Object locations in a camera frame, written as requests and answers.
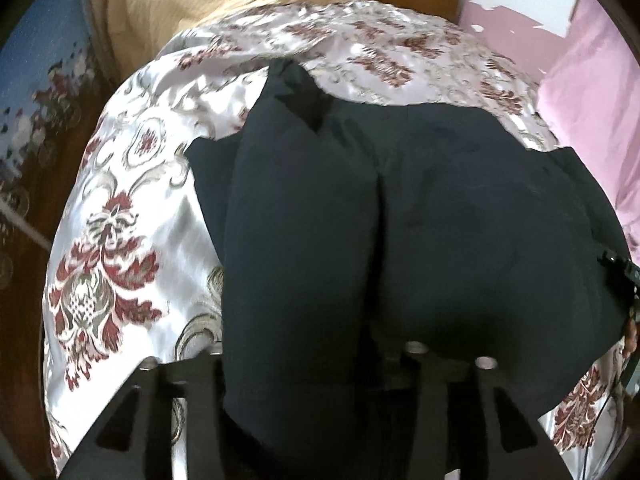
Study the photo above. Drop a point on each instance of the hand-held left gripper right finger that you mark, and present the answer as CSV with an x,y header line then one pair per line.
x,y
430,410

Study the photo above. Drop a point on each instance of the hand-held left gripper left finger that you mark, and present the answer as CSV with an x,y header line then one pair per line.
x,y
200,385

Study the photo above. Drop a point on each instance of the dark navy garment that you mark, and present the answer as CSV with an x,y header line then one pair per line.
x,y
450,210

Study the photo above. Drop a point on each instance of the person's right hand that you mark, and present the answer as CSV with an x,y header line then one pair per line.
x,y
632,340

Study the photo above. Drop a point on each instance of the floral satin bedspread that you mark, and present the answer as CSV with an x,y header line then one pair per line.
x,y
150,210

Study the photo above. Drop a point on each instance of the pink cloth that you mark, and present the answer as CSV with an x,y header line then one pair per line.
x,y
590,100

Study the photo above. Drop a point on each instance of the blue floral rug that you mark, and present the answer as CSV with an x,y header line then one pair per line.
x,y
35,35

